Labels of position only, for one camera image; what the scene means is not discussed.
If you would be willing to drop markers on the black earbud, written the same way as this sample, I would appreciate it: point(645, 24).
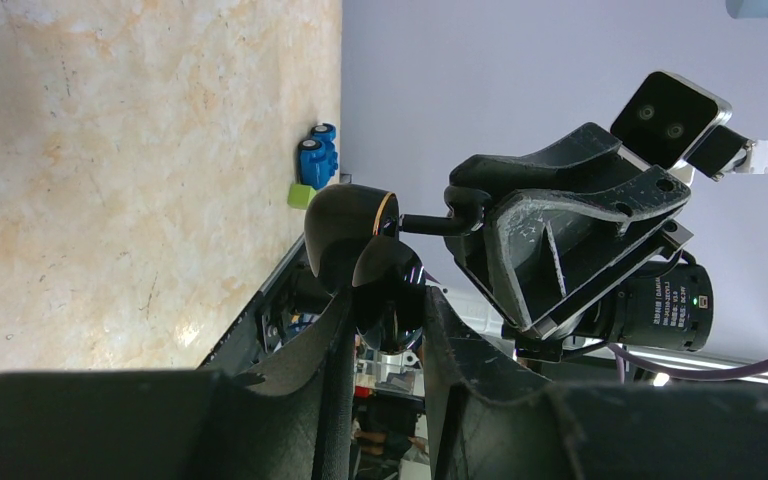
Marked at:
point(466, 212)

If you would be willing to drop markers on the black earbud charging case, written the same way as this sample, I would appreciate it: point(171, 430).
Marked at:
point(352, 242)

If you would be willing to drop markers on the blue toy car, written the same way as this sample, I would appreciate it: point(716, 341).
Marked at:
point(317, 156)

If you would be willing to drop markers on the green cube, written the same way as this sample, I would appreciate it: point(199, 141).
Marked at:
point(300, 196)

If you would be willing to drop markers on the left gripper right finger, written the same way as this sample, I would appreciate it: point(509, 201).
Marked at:
point(491, 418)

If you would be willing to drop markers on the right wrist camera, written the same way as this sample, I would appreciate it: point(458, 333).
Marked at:
point(674, 123)

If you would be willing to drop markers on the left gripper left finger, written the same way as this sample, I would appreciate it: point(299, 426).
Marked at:
point(286, 417)

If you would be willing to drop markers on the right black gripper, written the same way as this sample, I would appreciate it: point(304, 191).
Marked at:
point(579, 221)

